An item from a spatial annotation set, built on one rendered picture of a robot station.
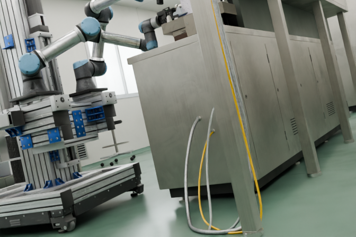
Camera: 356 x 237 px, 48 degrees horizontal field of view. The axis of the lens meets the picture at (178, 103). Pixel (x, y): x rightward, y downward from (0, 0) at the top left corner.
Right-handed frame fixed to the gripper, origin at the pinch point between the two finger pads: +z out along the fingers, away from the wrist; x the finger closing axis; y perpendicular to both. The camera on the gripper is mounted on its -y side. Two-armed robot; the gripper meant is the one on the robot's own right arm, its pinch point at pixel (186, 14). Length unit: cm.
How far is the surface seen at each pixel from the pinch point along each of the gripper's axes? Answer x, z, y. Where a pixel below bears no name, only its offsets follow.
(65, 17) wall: 244, -357, 135
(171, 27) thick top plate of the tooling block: -19.9, 0.3, -9.6
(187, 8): -0.3, 1.7, 2.7
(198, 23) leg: -77, 48, -27
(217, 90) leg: -77, 49, -53
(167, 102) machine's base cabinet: -26, -10, -50
